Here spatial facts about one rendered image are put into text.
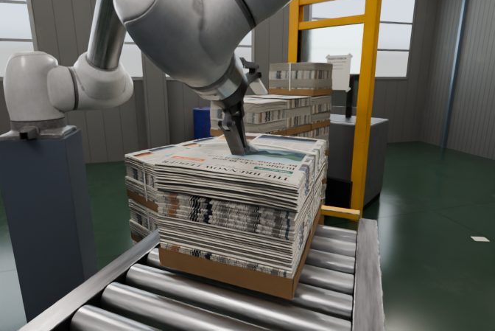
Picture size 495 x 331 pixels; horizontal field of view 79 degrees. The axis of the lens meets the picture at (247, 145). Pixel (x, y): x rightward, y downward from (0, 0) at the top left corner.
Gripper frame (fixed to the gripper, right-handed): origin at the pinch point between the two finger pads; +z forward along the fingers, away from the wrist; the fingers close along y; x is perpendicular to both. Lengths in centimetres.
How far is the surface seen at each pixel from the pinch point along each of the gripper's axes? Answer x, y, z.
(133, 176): -77, 13, 56
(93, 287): -23.0, 39.6, -11.2
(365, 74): 23, -95, 162
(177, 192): -9.5, 19.3, -10.5
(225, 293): 1.3, 36.1, -4.3
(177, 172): -9.0, 15.6, -12.6
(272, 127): -25, -28, 99
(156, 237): -23.3, 30.7, 6.3
